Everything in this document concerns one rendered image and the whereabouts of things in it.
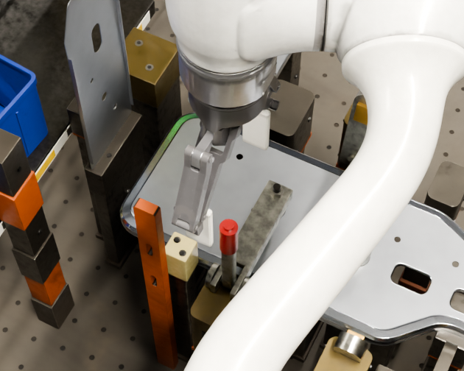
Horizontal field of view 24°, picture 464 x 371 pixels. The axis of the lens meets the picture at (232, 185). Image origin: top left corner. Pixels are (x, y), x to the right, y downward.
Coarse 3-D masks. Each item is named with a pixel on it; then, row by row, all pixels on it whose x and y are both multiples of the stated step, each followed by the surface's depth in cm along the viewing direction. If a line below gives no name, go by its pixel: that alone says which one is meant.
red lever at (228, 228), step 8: (224, 224) 124; (232, 224) 124; (224, 232) 124; (232, 232) 124; (224, 240) 125; (232, 240) 125; (224, 248) 127; (232, 248) 127; (224, 256) 130; (232, 256) 129; (224, 264) 132; (232, 264) 131; (224, 272) 133; (232, 272) 133; (224, 280) 135; (232, 280) 135; (232, 288) 137
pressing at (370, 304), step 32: (192, 128) 156; (160, 160) 153; (256, 160) 153; (288, 160) 153; (160, 192) 151; (224, 192) 151; (256, 192) 151; (320, 192) 151; (128, 224) 148; (288, 224) 148; (416, 224) 148; (448, 224) 148; (384, 256) 146; (416, 256) 146; (448, 256) 146; (352, 288) 143; (384, 288) 143; (448, 288) 143; (320, 320) 142; (352, 320) 140; (384, 320) 141; (416, 320) 141; (448, 320) 140
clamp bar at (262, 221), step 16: (272, 192) 141; (288, 192) 142; (256, 208) 141; (272, 208) 141; (256, 224) 140; (272, 224) 140; (240, 240) 139; (256, 240) 139; (240, 256) 137; (256, 256) 138
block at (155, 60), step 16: (144, 32) 158; (128, 48) 156; (144, 48) 156; (160, 48) 156; (176, 48) 156; (128, 64) 155; (144, 64) 155; (160, 64) 155; (176, 64) 158; (144, 80) 153; (160, 80) 154; (176, 80) 161; (144, 96) 157; (160, 96) 157; (176, 96) 165; (144, 112) 161; (160, 112) 161; (176, 112) 168; (144, 128) 165; (160, 128) 164; (144, 144) 170; (144, 160) 174
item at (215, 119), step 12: (192, 96) 99; (264, 96) 100; (192, 108) 101; (204, 108) 99; (216, 108) 98; (228, 108) 98; (240, 108) 98; (252, 108) 99; (204, 120) 100; (216, 120) 99; (228, 120) 99; (240, 120) 99; (204, 132) 102; (216, 132) 101; (228, 132) 103; (216, 144) 102
